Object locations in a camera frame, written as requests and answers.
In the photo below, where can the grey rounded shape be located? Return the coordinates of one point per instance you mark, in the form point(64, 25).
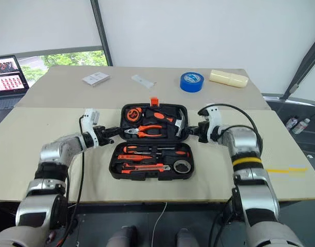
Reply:
point(186, 238)

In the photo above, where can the black electrical tape roll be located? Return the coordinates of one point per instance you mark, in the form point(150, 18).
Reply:
point(177, 167)

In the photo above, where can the white card box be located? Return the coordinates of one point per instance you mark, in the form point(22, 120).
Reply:
point(95, 78)

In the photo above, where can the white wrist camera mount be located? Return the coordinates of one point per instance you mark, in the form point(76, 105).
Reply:
point(89, 121)
point(214, 115)

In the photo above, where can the clear plastic strip package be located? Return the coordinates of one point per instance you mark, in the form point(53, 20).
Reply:
point(143, 81)

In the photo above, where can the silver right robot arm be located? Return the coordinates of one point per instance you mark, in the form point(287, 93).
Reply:
point(242, 141)

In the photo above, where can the dark window frame post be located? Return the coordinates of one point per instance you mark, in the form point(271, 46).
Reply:
point(102, 33)

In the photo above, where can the orange black tape measure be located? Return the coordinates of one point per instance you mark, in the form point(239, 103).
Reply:
point(133, 114)

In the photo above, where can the clear plastic water bottle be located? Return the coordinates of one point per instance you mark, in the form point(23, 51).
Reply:
point(301, 126)

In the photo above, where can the yellow tape strip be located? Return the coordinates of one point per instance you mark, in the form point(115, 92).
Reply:
point(288, 169)

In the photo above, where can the orange black utility knife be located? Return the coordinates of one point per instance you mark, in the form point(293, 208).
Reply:
point(144, 168)

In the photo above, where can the black plastic tool case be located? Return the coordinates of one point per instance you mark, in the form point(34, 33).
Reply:
point(152, 177)

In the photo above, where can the open laptop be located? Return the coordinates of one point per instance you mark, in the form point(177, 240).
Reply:
point(8, 77)

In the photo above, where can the blue tape roll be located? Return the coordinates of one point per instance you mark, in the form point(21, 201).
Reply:
point(192, 83)

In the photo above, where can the dark drink bottle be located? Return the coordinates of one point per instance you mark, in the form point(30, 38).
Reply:
point(292, 123)

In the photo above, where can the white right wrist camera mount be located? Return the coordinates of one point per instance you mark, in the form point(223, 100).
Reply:
point(214, 115)

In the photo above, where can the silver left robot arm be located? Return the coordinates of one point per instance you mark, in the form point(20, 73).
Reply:
point(59, 149)

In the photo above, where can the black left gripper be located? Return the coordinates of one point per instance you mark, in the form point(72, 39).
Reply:
point(100, 135)

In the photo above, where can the cream plastic oblong case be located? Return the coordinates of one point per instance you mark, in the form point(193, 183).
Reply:
point(228, 78)

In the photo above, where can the dark slanted frame bar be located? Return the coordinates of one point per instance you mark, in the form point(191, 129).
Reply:
point(303, 67)

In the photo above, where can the orange case latch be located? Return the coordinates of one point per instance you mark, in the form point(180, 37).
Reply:
point(154, 101)

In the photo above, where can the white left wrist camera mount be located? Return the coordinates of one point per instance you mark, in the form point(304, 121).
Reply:
point(89, 121)

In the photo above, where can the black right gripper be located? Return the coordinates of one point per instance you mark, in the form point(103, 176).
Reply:
point(203, 132)

